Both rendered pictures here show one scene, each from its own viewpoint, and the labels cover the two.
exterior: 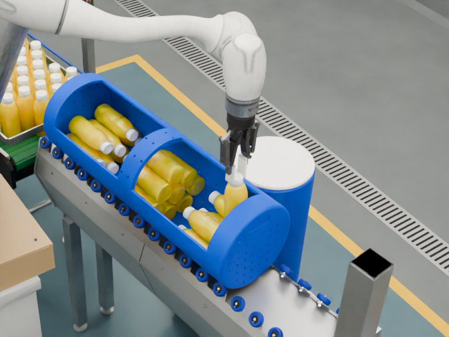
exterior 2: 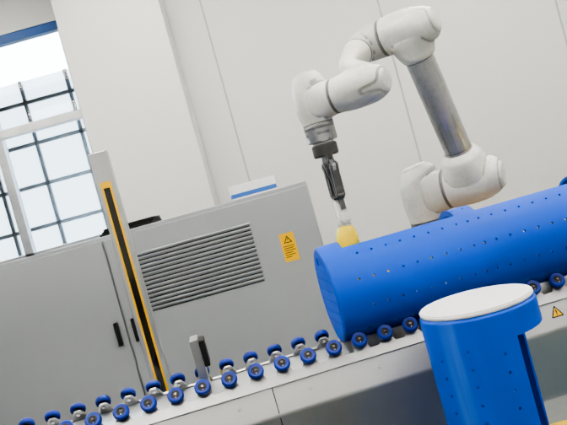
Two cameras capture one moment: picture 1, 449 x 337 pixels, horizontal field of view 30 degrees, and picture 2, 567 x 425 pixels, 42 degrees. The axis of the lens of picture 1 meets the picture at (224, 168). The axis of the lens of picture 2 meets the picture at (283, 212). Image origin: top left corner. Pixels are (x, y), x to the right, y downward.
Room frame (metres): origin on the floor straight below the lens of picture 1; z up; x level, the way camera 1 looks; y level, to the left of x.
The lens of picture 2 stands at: (2.99, -1.80, 1.41)
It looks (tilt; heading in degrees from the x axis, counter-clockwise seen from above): 1 degrees down; 129
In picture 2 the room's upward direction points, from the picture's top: 15 degrees counter-clockwise
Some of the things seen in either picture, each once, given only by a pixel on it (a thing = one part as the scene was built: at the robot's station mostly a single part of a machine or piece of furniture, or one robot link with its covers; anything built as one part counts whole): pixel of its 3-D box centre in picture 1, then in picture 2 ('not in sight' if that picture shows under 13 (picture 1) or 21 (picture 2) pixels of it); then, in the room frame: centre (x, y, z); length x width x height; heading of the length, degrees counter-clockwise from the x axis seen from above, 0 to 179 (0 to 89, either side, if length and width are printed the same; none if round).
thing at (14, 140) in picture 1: (57, 120); not in sight; (2.39, 0.62, 0.96); 0.40 x 0.01 x 0.03; 136
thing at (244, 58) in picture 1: (244, 62); (315, 96); (1.77, -0.03, 1.66); 0.13 x 0.11 x 0.16; 9
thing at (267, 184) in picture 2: not in sight; (252, 188); (0.41, 1.16, 1.48); 0.24 x 0.12 x 0.08; 47
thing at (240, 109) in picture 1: (242, 101); (321, 134); (1.76, -0.03, 1.55); 0.09 x 0.09 x 0.06
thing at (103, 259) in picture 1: (104, 259); not in sight; (2.34, 0.46, 0.31); 0.06 x 0.06 x 0.63; 46
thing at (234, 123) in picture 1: (240, 124); (327, 158); (1.76, -0.03, 1.48); 0.08 x 0.07 x 0.09; 136
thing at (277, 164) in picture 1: (273, 162); (474, 302); (2.16, -0.16, 1.03); 0.28 x 0.28 x 0.01
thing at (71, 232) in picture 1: (75, 276); not in sight; (2.24, 0.56, 0.31); 0.06 x 0.06 x 0.63; 46
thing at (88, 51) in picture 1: (93, 134); not in sight; (2.86, 0.58, 0.55); 0.04 x 0.04 x 1.10; 46
